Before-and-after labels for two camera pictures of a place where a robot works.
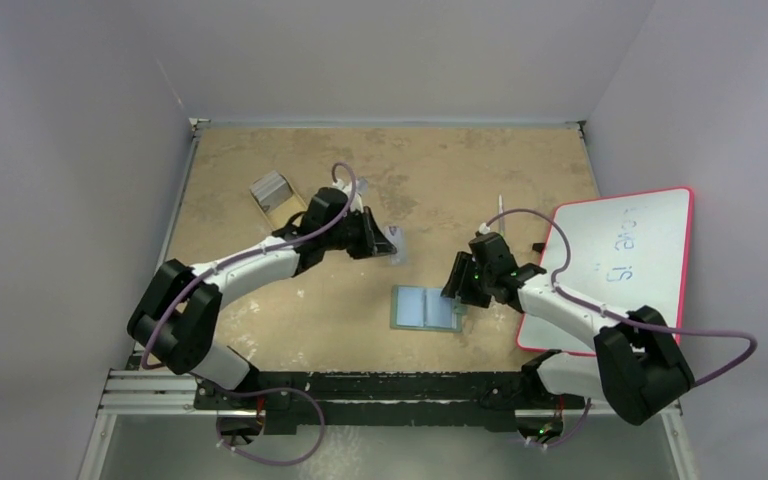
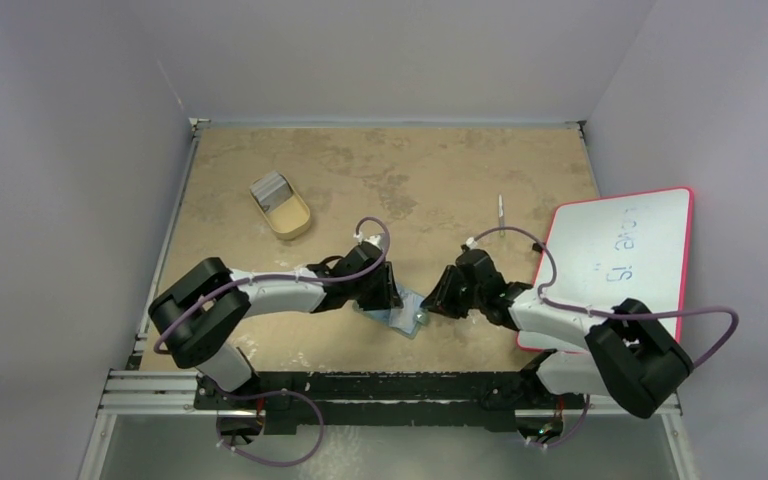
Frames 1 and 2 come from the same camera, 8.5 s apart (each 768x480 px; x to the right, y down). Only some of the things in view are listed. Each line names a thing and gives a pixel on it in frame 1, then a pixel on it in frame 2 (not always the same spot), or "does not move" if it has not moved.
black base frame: x=332 y=397 does not move
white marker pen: x=501 y=219 does not move
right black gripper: x=466 y=283 → x=454 y=291
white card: x=396 y=235 → x=405 y=318
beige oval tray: x=277 y=199 does not move
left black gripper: x=372 y=243 → x=387 y=297
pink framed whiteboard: x=629 y=253 does not move
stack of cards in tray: x=271 y=190 does not move
